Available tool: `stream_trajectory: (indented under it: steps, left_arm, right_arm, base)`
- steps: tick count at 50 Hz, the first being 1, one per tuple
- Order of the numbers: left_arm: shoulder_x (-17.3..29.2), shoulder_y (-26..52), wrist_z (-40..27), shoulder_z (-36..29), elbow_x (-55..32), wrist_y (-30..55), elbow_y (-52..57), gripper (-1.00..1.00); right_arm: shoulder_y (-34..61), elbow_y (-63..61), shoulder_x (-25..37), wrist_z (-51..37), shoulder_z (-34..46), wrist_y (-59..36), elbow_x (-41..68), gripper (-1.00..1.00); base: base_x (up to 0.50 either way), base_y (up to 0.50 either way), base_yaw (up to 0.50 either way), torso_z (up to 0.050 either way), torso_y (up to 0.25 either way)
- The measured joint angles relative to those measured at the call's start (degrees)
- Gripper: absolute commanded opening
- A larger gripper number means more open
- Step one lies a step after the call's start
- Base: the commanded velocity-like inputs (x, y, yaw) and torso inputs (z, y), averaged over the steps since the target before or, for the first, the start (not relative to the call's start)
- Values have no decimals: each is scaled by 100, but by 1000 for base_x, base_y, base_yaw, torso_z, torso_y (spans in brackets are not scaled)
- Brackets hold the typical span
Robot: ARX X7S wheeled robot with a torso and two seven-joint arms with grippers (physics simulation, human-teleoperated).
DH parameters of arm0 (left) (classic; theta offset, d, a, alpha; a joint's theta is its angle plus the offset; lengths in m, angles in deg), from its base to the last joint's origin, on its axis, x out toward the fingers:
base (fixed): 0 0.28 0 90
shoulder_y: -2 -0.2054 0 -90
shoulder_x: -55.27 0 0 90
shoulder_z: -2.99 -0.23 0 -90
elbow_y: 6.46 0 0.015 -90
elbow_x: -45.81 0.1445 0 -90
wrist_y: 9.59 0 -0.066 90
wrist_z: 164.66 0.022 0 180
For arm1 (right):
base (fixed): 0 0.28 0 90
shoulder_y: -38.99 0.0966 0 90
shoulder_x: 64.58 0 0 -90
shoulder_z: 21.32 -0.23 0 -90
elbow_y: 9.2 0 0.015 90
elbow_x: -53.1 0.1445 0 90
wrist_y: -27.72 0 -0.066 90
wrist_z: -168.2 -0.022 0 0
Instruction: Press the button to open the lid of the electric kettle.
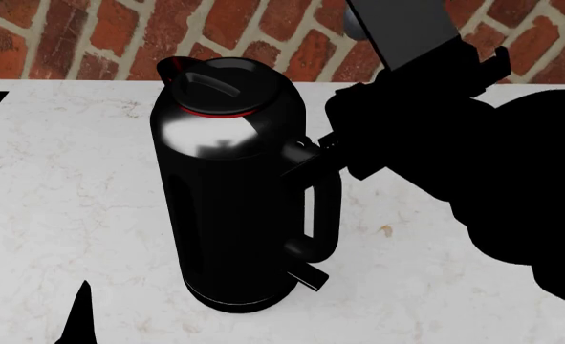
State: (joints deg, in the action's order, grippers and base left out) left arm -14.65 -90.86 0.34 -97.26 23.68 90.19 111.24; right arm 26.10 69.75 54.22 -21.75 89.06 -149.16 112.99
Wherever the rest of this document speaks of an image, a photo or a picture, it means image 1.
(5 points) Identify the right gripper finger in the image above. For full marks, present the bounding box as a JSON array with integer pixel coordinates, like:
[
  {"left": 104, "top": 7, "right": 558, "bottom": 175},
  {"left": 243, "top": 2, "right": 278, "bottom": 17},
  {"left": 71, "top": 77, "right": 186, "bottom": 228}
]
[
  {"left": 315, "top": 129, "right": 346, "bottom": 151},
  {"left": 310, "top": 146, "right": 359, "bottom": 180}
]

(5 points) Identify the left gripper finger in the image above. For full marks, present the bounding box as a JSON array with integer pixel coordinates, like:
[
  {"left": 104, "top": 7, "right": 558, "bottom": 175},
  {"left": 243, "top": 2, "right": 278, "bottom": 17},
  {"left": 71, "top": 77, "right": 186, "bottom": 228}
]
[{"left": 54, "top": 278, "right": 98, "bottom": 344}]

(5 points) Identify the black electric kettle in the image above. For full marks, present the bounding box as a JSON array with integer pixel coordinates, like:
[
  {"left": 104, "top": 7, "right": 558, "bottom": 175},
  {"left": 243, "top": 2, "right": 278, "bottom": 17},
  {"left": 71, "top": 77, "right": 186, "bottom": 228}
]
[{"left": 150, "top": 55, "right": 343, "bottom": 314}]

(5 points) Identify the grey gripper camera box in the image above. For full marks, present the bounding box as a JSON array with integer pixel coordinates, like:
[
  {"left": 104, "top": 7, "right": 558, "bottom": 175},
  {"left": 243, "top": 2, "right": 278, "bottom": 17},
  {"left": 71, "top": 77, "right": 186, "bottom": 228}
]
[{"left": 342, "top": 0, "right": 461, "bottom": 72}]

